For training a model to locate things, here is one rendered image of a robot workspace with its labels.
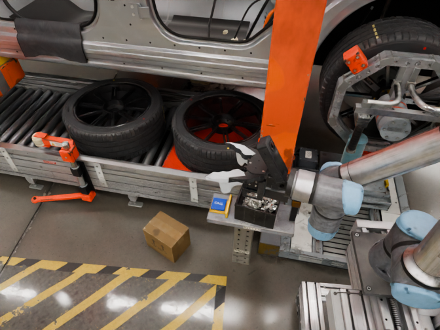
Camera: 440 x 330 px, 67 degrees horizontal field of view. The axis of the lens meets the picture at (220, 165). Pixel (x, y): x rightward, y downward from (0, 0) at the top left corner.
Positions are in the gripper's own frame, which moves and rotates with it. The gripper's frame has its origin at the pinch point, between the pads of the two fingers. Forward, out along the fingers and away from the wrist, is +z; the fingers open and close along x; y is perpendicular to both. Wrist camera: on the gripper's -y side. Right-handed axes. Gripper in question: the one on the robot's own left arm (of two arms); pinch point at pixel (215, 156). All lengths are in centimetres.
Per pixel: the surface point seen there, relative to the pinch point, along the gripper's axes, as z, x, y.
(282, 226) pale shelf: -19, 51, 72
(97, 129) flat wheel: 102, 76, 63
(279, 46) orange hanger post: -3, 56, -11
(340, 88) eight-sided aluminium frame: -29, 93, 17
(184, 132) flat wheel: 52, 92, 61
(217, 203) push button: 15, 51, 69
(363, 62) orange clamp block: -35, 93, 3
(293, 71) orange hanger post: -9, 58, -2
